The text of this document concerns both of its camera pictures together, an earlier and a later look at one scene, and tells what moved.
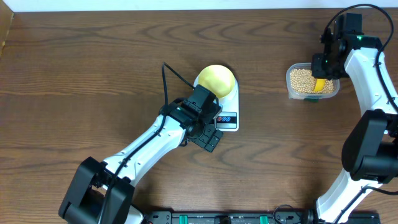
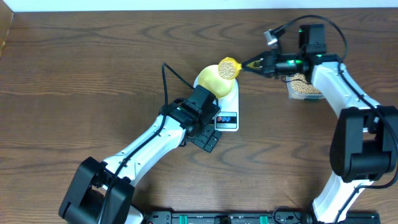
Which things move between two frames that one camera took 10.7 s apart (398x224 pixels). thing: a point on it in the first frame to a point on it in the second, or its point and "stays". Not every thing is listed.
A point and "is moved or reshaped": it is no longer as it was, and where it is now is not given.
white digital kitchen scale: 227,120 stays
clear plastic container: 300,83 stays
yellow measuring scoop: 319,86 is moved or reshaped
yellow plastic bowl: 219,79 stays
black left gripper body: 203,135 stays
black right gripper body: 324,68 to 282,64
